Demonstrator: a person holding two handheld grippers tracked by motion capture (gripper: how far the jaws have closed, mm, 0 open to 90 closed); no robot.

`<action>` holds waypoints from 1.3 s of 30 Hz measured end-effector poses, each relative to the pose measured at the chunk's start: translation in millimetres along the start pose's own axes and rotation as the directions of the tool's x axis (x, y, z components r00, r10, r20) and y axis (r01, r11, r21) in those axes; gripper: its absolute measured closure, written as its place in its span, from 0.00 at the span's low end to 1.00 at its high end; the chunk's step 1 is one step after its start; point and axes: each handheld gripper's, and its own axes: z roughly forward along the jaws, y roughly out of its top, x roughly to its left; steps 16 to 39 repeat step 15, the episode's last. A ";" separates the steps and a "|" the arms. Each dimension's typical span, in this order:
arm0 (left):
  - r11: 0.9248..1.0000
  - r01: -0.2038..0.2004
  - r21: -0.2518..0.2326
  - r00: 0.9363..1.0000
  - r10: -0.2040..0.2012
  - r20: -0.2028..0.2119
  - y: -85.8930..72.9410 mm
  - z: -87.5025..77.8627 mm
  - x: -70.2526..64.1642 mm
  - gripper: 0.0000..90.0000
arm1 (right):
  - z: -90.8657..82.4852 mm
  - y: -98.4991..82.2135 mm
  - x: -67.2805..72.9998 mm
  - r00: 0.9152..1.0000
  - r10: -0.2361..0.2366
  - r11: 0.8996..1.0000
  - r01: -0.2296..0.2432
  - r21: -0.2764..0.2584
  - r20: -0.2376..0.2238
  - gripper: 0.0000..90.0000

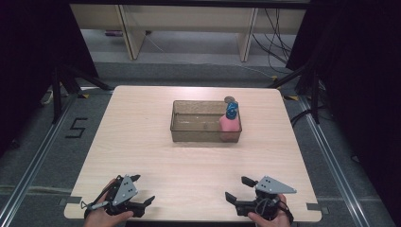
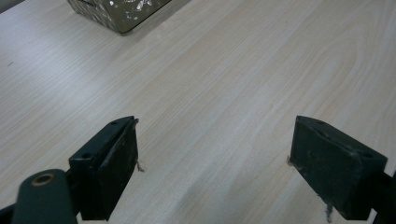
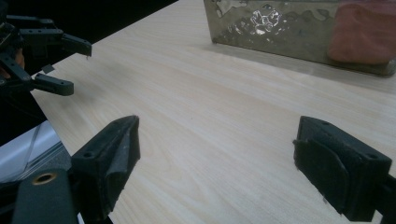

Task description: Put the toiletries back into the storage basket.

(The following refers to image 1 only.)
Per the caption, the black floor cable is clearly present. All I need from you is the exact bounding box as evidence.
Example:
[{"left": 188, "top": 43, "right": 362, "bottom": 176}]
[{"left": 289, "top": 106, "right": 317, "bottom": 128}]

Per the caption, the clear brown plastic box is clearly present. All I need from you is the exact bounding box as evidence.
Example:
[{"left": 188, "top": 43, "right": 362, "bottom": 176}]
[{"left": 169, "top": 99, "right": 243, "bottom": 144}]

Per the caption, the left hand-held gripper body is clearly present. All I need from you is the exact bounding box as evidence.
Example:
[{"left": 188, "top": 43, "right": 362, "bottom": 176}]
[{"left": 79, "top": 174, "right": 147, "bottom": 219}]

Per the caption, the beige wooden desk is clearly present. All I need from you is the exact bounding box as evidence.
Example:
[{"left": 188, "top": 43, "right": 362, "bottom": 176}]
[{"left": 69, "top": 3, "right": 308, "bottom": 63}]

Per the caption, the person's left hand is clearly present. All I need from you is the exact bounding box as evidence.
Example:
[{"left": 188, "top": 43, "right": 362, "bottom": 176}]
[{"left": 83, "top": 179, "right": 135, "bottom": 227}]

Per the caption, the bundle of black cables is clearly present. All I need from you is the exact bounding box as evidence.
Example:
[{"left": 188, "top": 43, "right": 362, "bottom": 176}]
[{"left": 251, "top": 8, "right": 293, "bottom": 76}]

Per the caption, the aluminium floor rail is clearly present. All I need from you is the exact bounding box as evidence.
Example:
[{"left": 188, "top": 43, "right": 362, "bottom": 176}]
[
  {"left": 0, "top": 91, "right": 80, "bottom": 227},
  {"left": 297, "top": 94, "right": 371, "bottom": 227}
]

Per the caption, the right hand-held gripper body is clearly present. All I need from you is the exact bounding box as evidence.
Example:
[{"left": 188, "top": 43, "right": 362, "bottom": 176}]
[{"left": 235, "top": 175, "right": 298, "bottom": 221}]

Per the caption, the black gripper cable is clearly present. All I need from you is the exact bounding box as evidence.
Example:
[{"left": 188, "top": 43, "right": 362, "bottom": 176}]
[{"left": 277, "top": 199, "right": 295, "bottom": 225}]

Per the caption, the black metal stand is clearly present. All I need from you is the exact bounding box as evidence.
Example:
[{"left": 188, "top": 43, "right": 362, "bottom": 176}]
[
  {"left": 51, "top": 63, "right": 113, "bottom": 125},
  {"left": 267, "top": 61, "right": 323, "bottom": 125}
]

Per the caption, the pink bottle with blue pump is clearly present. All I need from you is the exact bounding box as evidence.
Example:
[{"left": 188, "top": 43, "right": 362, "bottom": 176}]
[{"left": 218, "top": 100, "right": 242, "bottom": 143}]

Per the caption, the black curtain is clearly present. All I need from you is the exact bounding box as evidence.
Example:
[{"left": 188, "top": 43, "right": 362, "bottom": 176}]
[
  {"left": 0, "top": 0, "right": 99, "bottom": 156},
  {"left": 286, "top": 0, "right": 401, "bottom": 223}
]

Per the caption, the person's right hand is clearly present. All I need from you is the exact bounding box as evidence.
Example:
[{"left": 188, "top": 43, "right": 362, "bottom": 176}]
[{"left": 247, "top": 194, "right": 293, "bottom": 227}]

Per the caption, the grey tape piece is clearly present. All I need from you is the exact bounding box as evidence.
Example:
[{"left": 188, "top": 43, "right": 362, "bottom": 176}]
[
  {"left": 59, "top": 195, "right": 82, "bottom": 206},
  {"left": 305, "top": 202, "right": 329, "bottom": 216}
]

